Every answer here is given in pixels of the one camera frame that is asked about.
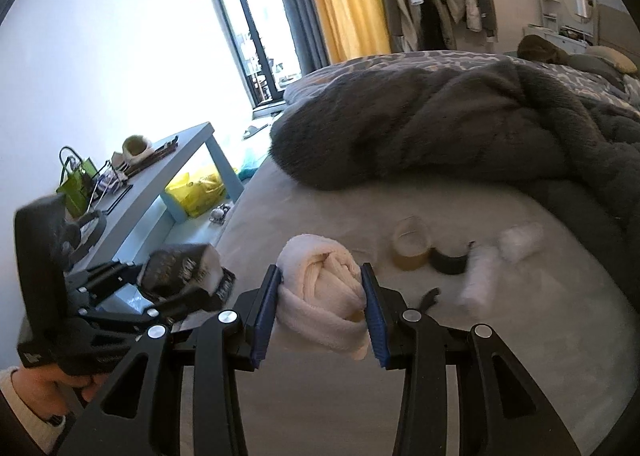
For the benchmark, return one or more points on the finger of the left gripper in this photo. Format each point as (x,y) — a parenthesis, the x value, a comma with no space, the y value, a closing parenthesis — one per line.
(106,328)
(103,279)

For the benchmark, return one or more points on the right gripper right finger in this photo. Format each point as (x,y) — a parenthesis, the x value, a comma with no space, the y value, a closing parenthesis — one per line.
(462,388)

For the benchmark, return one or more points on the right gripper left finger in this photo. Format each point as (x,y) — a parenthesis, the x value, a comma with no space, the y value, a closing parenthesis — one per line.
(137,411)

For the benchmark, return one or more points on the white cloth rag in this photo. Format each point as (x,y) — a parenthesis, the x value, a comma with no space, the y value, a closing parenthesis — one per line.
(321,299)

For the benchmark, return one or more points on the black tape roll piece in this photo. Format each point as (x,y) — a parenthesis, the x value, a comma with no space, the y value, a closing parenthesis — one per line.
(450,261)

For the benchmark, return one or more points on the brown tape roll core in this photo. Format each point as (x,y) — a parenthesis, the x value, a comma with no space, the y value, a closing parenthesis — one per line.
(411,243)

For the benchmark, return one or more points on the black printed wrapper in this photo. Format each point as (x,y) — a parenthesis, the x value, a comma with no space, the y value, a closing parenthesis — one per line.
(186,278)

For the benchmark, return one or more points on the left forearm white sleeve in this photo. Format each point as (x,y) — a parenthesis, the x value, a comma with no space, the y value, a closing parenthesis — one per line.
(34,435)

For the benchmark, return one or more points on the left hand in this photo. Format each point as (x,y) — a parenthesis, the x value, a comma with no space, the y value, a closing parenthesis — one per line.
(40,389)

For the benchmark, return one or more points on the grey over-ear headphones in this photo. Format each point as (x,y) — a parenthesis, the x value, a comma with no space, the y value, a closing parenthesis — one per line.
(82,235)

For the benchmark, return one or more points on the light blue side table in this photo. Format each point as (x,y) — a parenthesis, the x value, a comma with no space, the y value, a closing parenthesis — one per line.
(150,184)

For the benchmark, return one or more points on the green gift bag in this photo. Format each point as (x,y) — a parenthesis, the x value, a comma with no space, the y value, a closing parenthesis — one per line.
(76,180)

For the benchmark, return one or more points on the yellow plastic bag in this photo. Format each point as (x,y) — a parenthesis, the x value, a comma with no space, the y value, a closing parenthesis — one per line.
(197,192)

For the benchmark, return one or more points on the white crumpled tissue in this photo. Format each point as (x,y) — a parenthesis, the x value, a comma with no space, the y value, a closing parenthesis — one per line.
(520,242)

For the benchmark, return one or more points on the grey fluffy blanket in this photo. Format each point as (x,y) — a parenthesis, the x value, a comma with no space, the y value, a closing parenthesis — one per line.
(504,122)

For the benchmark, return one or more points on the grey cat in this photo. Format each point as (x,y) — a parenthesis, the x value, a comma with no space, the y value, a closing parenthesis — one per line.
(537,49)

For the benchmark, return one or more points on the grey curtain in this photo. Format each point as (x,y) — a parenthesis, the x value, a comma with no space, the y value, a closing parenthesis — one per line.
(306,33)

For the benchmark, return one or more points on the beige pillow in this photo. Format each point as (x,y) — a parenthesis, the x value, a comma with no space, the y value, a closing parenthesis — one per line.
(617,59)

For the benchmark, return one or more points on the white dresser with mirror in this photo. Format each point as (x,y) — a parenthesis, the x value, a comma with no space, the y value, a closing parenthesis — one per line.
(567,24)

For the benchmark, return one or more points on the black wire frame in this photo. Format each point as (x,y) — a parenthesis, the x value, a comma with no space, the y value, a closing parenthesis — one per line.
(108,181)

